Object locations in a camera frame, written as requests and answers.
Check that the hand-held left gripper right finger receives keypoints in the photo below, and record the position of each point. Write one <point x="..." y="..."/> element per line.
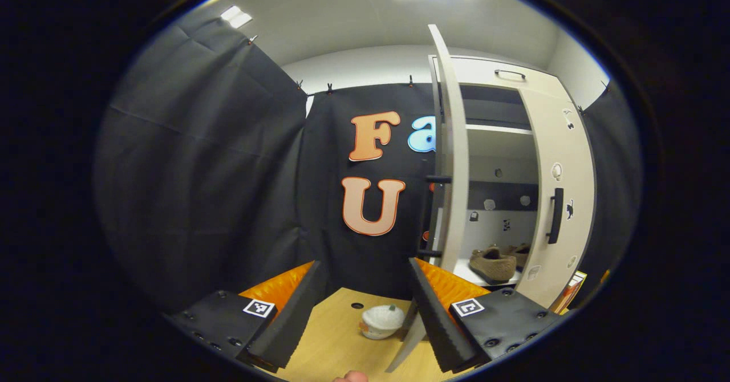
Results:
<point x="433" y="325"/>

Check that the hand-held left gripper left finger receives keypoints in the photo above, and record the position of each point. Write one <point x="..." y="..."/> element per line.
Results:
<point x="291" y="325"/>

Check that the brown shoe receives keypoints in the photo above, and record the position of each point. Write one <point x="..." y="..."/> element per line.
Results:
<point x="493" y="265"/>
<point x="522" y="254"/>

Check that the white cabinet door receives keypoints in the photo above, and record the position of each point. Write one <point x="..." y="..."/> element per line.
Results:
<point x="456" y="142"/>
<point x="562" y="142"/>

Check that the white shoe cabinet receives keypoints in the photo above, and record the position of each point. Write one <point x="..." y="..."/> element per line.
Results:
<point x="496" y="142"/>

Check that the white round pot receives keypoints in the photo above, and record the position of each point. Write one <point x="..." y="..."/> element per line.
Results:
<point x="381" y="320"/>

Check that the orange book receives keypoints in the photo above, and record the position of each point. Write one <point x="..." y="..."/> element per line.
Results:
<point x="567" y="296"/>

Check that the black backdrop cloth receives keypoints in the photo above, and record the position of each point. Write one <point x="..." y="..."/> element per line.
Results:
<point x="199" y="171"/>

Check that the ceiling light panel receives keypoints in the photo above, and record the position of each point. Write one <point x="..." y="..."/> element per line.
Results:
<point x="236" y="17"/>

